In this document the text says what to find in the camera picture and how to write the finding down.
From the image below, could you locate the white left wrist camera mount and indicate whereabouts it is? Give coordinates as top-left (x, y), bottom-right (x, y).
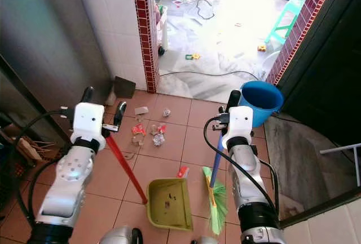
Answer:
top-left (72, 103), bottom-right (105, 142)

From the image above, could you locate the green plastic stool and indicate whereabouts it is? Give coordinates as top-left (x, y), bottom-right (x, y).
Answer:
top-left (265, 0), bottom-right (306, 45)

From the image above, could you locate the looped black cable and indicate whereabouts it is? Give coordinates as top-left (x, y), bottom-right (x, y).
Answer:
top-left (196, 0), bottom-right (216, 19)

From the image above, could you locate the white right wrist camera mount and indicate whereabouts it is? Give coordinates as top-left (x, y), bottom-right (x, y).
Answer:
top-left (223, 106), bottom-right (253, 146)

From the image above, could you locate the green broom blue handle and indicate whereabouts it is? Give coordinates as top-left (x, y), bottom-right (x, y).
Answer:
top-left (201, 100), bottom-right (229, 236)

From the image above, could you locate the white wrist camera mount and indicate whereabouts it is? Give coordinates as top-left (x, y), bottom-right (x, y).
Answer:
top-left (223, 106), bottom-right (253, 146)
top-left (72, 103), bottom-right (105, 142)

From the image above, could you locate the yellow-green dustpan red handle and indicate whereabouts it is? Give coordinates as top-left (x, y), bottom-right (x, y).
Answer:
top-left (104, 133), bottom-right (194, 232)

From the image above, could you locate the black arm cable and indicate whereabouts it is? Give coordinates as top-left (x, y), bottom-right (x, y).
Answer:
top-left (204, 120), bottom-right (280, 211)
top-left (8, 110), bottom-right (74, 233)

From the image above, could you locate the silver robot left leg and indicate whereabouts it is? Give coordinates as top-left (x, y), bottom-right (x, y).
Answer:
top-left (99, 226), bottom-right (144, 244)

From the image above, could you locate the long thin black cable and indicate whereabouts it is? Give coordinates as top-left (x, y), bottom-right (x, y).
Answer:
top-left (158, 70), bottom-right (260, 80)

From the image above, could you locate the blue plastic bucket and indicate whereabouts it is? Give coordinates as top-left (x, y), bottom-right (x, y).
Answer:
top-left (239, 81), bottom-right (284, 127)

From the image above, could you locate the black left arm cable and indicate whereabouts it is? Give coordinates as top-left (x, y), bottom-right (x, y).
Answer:
top-left (8, 110), bottom-right (74, 233)

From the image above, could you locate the brown cardboard box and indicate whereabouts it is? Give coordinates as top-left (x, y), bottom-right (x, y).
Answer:
top-left (3, 123), bottom-right (60, 163)

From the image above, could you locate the brown cardboard piece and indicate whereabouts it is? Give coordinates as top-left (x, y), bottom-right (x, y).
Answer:
top-left (113, 76), bottom-right (137, 99)

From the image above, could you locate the silver robot leg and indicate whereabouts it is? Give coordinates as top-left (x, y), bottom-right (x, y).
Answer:
top-left (99, 226), bottom-right (144, 244)
top-left (192, 236), bottom-right (218, 244)

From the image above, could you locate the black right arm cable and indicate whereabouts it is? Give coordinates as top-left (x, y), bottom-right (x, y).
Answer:
top-left (204, 120), bottom-right (280, 211)

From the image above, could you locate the silver robot right leg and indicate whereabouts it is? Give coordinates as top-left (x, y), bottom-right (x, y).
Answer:
top-left (192, 236), bottom-right (218, 244)

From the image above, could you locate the dark plastic crate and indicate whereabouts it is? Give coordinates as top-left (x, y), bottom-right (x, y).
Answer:
top-left (0, 154), bottom-right (29, 199)

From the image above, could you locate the white wheeled cart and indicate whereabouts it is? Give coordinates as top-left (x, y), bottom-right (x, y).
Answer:
top-left (153, 5), bottom-right (169, 56)

